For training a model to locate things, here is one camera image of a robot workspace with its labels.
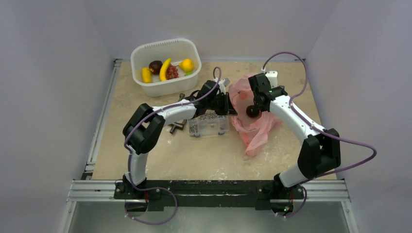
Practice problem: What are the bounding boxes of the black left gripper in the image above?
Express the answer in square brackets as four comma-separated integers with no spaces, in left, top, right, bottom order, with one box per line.
[206,92,237,116]

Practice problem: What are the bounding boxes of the dark plum fake fruit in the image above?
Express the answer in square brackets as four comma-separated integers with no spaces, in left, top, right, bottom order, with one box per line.
[246,105,261,118]

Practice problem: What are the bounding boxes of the pink plastic bag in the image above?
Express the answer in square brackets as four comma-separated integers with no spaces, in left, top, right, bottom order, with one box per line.
[228,75,281,157]

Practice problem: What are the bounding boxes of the red fake strawberries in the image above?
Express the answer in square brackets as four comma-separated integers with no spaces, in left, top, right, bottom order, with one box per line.
[165,65,179,80]

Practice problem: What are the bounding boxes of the yellow fake banana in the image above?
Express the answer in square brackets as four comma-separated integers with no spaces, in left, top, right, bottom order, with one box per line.
[159,58,172,82]
[141,67,152,83]

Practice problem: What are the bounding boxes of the dark red fake apple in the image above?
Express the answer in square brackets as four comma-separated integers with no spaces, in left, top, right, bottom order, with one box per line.
[149,60,163,75]

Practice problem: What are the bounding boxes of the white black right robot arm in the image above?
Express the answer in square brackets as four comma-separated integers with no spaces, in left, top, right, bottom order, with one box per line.
[248,72,341,198]

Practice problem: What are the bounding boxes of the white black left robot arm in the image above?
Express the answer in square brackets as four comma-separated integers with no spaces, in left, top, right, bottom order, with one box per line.
[114,79,236,200]

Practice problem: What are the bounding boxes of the yellow fake lemon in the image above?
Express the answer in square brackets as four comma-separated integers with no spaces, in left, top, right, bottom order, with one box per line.
[178,58,194,73]

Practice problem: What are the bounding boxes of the clear plastic screw organizer box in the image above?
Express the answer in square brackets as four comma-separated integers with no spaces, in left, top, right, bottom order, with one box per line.
[188,112,230,137]

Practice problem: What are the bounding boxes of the white plastic basin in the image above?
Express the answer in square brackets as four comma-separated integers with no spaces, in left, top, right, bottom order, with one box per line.
[130,38,202,97]

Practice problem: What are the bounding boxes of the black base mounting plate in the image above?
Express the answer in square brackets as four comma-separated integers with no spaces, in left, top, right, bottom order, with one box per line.
[114,179,305,213]

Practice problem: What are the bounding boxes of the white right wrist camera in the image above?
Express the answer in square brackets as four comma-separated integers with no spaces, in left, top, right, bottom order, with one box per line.
[264,71,278,88]

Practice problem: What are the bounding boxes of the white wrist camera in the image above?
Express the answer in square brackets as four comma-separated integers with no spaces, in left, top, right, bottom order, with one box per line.
[214,78,230,94]
[264,71,278,88]

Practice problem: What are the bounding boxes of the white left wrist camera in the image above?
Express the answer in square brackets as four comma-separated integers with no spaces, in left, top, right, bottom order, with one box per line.
[214,78,230,94]

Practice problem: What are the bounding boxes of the dark metal T-handle tool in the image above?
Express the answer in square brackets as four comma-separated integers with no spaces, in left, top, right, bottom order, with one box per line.
[169,93,187,134]

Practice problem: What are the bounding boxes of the aluminium extrusion frame rail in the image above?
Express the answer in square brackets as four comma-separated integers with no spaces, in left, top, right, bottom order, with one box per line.
[67,59,151,202]

